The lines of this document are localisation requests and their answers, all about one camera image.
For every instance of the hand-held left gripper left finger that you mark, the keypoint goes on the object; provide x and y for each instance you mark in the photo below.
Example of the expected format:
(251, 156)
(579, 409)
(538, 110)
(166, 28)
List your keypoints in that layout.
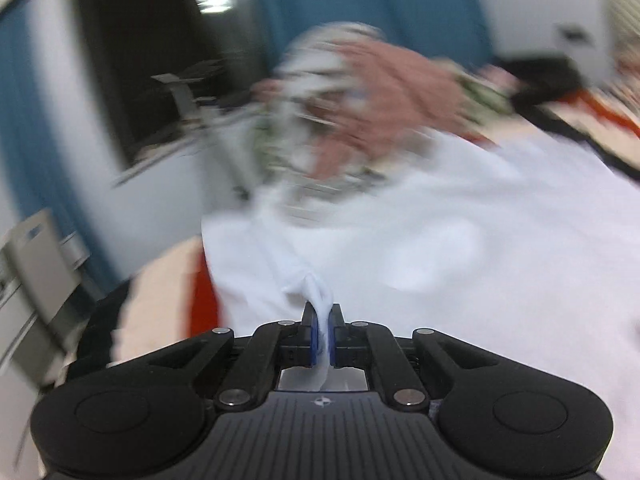
(313, 336)

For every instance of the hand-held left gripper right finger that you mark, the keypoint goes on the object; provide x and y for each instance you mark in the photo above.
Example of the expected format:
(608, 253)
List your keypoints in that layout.
(334, 346)

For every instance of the white t-shirt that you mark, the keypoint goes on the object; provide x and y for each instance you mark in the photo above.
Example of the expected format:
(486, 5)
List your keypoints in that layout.
(450, 220)

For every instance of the pile of floral pink clothes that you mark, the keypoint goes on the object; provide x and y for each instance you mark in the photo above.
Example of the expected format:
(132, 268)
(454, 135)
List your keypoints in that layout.
(390, 85)

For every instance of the cream red black striped blanket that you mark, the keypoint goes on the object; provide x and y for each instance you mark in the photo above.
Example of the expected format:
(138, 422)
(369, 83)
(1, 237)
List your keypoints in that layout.
(155, 300)

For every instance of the grey metal rack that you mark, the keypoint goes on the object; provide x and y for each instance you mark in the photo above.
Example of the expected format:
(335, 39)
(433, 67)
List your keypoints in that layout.
(185, 95)

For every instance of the grey chair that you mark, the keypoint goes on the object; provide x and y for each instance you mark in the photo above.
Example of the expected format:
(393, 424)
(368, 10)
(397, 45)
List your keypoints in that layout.
(40, 270)

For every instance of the black bag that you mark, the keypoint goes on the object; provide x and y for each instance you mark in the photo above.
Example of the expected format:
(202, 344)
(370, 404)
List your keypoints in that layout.
(542, 77)

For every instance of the dark window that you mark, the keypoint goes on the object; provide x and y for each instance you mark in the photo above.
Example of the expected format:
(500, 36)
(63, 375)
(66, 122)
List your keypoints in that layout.
(150, 35)

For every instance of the cream textured pillow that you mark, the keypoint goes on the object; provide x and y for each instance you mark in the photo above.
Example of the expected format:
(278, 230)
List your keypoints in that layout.
(625, 25)

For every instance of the wall socket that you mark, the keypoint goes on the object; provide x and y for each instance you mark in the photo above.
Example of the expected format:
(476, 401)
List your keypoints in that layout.
(573, 35)

